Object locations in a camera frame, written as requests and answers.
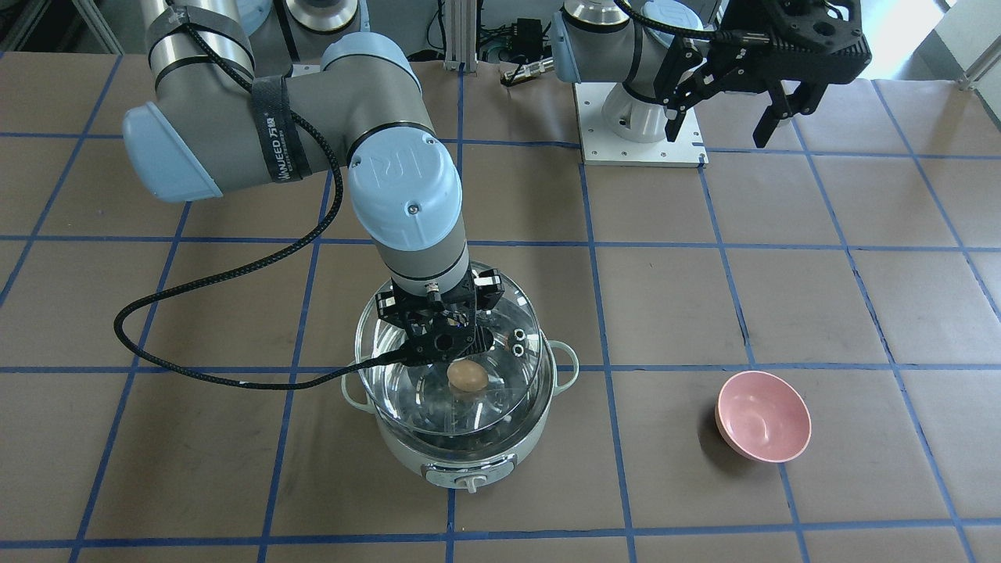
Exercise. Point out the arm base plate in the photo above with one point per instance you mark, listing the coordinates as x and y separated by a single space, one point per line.
617 129

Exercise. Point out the black power adapter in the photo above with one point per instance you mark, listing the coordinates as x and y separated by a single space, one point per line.
527 40

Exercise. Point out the brown egg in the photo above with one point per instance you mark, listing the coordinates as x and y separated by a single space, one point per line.
467 376

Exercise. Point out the glass pot lid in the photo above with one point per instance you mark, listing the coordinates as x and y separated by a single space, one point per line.
494 382

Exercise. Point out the aluminium frame post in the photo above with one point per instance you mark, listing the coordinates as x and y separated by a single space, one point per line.
461 35

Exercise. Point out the pink bowl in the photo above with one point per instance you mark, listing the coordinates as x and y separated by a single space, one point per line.
763 418

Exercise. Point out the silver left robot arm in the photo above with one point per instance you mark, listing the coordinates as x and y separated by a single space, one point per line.
661 63

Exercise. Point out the mint green cooking pot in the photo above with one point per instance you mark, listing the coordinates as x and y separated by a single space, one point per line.
473 461

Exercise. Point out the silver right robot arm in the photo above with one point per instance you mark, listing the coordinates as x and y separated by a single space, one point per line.
218 125

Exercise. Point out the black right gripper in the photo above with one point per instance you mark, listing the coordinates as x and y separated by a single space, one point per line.
389 306

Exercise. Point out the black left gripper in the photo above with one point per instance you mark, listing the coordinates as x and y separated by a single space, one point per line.
740 56

